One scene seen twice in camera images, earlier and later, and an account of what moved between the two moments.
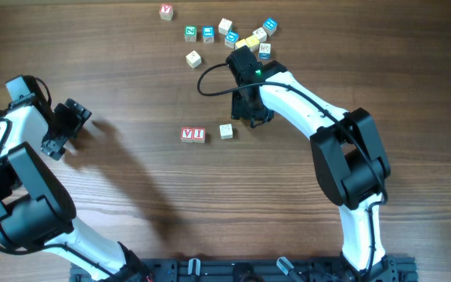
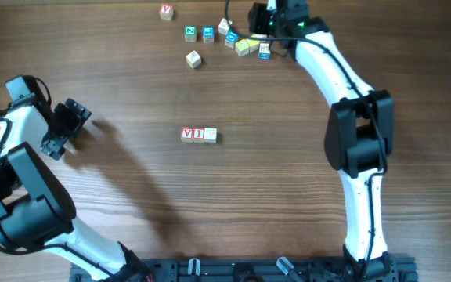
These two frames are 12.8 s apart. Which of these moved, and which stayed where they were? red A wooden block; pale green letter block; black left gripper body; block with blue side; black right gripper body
Moved: pale green letter block; black right gripper body
Stayed: red A wooden block; block with blue side; black left gripper body
